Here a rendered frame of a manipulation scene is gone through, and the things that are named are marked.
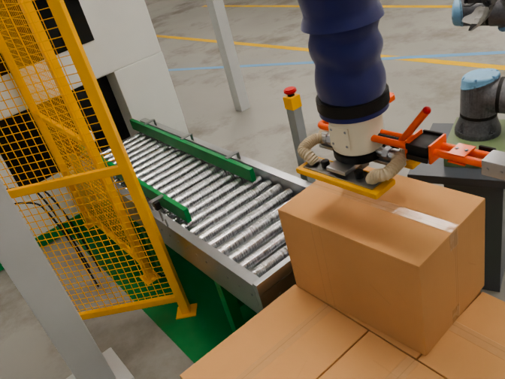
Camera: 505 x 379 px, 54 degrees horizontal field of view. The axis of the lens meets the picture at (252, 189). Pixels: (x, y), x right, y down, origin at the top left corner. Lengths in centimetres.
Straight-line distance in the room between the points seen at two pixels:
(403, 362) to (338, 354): 22
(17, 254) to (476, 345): 180
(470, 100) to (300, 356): 126
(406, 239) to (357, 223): 18
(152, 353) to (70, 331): 52
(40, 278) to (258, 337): 101
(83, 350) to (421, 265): 172
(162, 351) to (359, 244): 153
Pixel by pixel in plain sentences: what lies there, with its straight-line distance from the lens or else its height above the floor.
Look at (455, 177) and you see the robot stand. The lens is 228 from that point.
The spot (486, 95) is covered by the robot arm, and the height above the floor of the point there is 104.
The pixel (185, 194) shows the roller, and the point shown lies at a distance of 298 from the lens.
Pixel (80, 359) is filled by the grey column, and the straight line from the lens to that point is 269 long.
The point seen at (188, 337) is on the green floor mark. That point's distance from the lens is 286.
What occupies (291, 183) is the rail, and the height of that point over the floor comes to 59.
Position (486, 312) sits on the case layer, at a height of 54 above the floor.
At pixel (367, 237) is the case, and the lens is 166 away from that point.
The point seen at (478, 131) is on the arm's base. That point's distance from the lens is 234.
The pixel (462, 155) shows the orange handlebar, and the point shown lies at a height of 126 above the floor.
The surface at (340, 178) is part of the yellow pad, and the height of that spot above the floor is 114.
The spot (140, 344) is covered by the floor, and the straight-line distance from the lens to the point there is 296.
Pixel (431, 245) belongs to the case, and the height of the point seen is 94.
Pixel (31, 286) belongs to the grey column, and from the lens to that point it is 240.
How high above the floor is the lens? 198
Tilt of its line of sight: 31 degrees down
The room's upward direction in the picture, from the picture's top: 16 degrees counter-clockwise
